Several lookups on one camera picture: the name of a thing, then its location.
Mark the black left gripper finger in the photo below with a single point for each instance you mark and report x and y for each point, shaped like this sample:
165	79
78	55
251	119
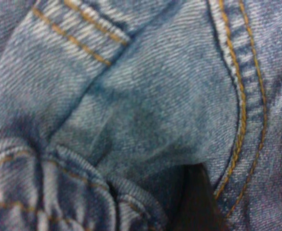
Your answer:
198	199

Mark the blue denim shorts with print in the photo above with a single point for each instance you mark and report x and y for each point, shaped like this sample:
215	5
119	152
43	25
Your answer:
141	96

